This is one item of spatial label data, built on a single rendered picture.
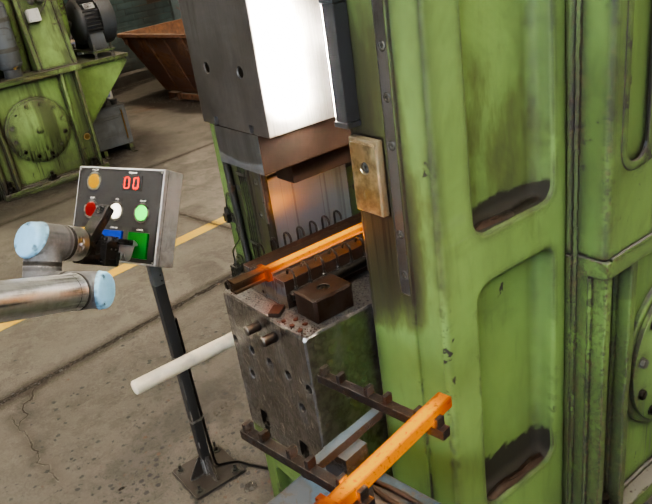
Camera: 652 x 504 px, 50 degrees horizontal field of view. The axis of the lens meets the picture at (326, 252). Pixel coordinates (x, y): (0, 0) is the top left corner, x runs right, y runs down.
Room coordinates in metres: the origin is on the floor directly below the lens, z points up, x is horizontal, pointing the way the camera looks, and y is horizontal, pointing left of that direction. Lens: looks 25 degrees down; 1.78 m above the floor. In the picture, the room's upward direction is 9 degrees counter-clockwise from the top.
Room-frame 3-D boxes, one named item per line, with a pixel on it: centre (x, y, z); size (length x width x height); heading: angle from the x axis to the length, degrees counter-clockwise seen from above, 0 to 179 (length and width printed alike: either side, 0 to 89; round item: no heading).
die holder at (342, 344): (1.69, -0.04, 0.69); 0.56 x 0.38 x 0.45; 124
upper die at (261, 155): (1.73, 0.00, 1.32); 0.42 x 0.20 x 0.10; 124
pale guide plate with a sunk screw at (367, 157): (1.43, -0.12, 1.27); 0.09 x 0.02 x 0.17; 34
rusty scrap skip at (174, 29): (8.75, 1.07, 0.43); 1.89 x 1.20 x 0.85; 43
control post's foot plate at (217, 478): (2.03, 0.55, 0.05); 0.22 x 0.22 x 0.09; 34
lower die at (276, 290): (1.73, 0.00, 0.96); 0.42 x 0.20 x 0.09; 124
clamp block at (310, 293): (1.50, 0.02, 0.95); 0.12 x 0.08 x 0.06; 124
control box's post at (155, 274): (2.03, 0.55, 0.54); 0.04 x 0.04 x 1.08; 34
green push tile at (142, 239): (1.87, 0.53, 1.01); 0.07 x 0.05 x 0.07; 59
